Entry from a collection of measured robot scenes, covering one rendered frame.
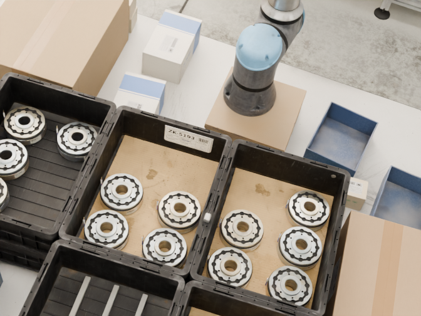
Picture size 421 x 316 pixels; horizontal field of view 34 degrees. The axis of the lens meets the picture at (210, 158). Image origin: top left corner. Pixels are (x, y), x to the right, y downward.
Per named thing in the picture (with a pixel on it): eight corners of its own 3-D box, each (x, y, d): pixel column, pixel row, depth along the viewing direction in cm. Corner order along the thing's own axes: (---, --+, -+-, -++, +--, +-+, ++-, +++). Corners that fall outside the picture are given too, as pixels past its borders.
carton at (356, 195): (274, 187, 192) (279, 175, 187) (279, 170, 196) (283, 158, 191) (359, 210, 191) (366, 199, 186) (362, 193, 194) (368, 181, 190)
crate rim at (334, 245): (232, 142, 174) (233, 136, 172) (349, 177, 172) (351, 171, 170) (187, 282, 151) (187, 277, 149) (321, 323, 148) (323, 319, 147)
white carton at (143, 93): (125, 91, 206) (125, 71, 199) (164, 101, 206) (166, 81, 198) (104, 143, 194) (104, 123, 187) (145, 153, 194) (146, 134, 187)
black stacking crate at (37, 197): (12, 101, 185) (7, 72, 176) (118, 132, 183) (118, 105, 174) (-62, 224, 162) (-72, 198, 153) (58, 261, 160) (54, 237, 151)
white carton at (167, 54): (163, 29, 222) (165, 8, 215) (199, 41, 221) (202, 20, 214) (141, 73, 211) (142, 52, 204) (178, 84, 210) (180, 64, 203)
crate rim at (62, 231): (118, 109, 176) (118, 103, 174) (232, 142, 174) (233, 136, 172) (56, 242, 153) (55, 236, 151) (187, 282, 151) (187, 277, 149)
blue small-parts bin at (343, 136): (325, 115, 209) (331, 101, 204) (371, 136, 207) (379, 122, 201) (300, 162, 198) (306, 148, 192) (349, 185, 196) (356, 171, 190)
